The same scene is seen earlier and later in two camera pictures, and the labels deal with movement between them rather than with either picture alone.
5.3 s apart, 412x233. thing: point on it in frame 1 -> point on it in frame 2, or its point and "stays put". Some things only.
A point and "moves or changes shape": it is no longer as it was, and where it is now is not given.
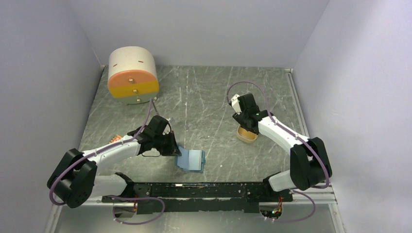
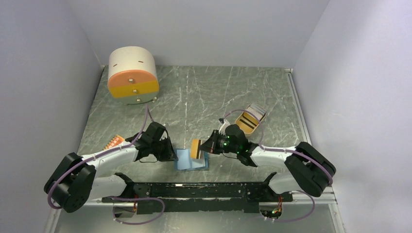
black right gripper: [239, 118] -> [211, 144]
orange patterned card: [116, 138] stays put
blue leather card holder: [190, 160] moves or changes shape
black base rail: [231, 197] stays put
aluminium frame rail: [321, 194] stays put
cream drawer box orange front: [132, 76] stays put
